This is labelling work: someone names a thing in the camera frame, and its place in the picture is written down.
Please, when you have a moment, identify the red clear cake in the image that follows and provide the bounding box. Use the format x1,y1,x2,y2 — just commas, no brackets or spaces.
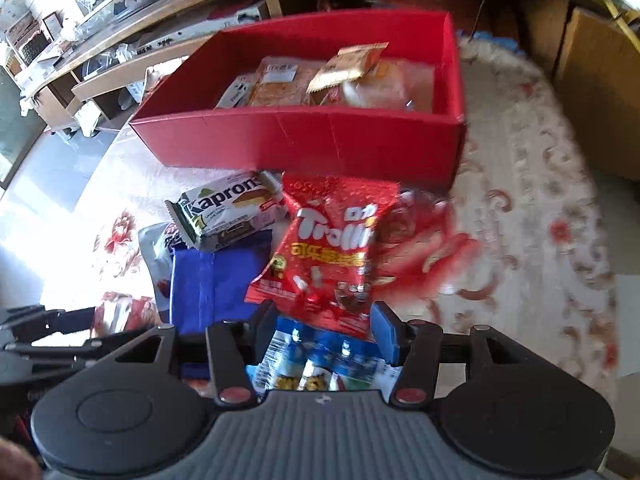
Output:
91,292,163,337

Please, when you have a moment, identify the dark blue snack pouch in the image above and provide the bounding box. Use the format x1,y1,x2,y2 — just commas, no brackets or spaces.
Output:
168,228,274,380

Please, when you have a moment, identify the wooden TV stand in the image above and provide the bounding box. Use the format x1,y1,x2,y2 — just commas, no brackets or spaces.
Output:
22,0,640,134

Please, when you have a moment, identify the yellow cable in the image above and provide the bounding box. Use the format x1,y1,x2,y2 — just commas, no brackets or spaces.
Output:
602,0,640,47

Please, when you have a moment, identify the floral tablecloth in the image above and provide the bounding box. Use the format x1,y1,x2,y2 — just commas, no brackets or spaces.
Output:
41,38,618,399

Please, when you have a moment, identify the clear white pastry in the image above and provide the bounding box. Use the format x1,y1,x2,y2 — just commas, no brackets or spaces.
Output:
340,60,435,113

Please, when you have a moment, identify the white spicy strip packet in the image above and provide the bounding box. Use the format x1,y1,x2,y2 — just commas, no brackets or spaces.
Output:
216,73,257,110

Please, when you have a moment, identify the blue snack packet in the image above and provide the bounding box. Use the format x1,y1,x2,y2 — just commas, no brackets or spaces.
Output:
246,318,401,398

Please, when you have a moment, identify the silver media player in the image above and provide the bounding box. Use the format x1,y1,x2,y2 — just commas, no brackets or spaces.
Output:
131,0,269,55

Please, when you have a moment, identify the orange spicy snack packet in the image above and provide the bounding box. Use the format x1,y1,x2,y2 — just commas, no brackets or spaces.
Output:
246,56,326,107

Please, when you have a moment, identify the brown cardboard box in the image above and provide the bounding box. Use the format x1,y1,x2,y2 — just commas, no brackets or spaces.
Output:
554,8,640,181

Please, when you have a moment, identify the red Trolli gummy bag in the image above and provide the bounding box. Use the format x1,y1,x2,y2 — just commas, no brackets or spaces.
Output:
245,172,399,338

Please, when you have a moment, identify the red cardboard box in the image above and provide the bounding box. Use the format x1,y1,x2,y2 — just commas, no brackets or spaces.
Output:
130,8,466,191

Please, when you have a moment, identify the gold foil snack packet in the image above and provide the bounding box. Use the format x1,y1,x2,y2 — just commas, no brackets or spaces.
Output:
307,42,388,93

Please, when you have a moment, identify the white paper sheet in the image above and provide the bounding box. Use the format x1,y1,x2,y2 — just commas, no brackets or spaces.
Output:
615,274,640,377

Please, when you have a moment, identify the green white Kaprons wafer pack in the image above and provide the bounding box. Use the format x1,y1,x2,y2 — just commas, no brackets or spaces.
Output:
165,171,286,252

